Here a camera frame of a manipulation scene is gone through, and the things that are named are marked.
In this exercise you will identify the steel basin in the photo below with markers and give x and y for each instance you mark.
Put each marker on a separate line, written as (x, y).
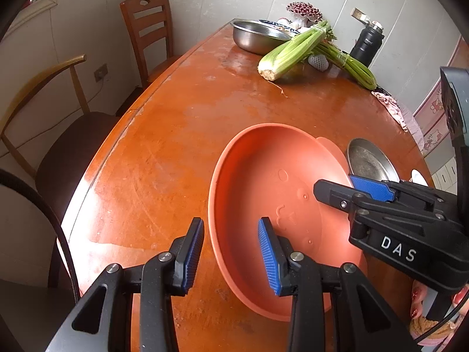
(256, 40)

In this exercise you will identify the blue patterned plate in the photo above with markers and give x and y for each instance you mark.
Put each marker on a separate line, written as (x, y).
(271, 22)

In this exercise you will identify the pink cartoon printed panel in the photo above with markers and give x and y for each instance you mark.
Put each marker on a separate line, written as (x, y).
(439, 102)

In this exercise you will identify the black thermos flask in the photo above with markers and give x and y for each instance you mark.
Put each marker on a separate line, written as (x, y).
(366, 46)

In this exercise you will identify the wooden armchair with dark seat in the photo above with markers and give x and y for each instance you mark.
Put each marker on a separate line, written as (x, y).
(73, 146)

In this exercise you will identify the red-brown wooden chair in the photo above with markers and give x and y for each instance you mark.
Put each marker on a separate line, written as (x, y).
(146, 29)

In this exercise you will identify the grey wall socket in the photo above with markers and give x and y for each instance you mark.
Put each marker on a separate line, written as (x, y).
(101, 72)

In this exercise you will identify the window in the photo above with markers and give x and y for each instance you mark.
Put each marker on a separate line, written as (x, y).
(40, 2)

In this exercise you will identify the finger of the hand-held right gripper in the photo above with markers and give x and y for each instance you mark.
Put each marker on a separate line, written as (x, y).
(370, 187)
(331, 192)

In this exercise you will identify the small steel plate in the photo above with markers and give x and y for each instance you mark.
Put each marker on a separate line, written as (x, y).
(366, 161)

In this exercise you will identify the slim celery bunch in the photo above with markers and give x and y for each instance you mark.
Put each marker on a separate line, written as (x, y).
(351, 66)

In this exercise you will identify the pink cloth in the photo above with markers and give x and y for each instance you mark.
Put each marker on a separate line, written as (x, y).
(390, 108)

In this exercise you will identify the wall socket with plug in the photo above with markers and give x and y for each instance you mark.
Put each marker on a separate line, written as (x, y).
(359, 14)

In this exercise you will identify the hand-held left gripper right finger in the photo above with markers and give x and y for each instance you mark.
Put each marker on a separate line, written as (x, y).
(269, 260)

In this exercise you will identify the celery bunch with root end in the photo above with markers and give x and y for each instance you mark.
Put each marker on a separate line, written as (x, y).
(289, 49)

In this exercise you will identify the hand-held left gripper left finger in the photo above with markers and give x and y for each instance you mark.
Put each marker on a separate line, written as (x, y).
(190, 255)

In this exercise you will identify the white foam-netted fruit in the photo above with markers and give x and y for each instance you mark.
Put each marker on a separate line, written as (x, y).
(318, 62)

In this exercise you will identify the person's right hand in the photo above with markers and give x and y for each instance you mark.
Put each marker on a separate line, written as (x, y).
(417, 300)

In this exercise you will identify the pink strawberry print garment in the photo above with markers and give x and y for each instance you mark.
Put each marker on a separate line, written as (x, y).
(414, 128)

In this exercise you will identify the white spoon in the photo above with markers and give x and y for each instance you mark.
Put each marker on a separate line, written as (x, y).
(418, 176)

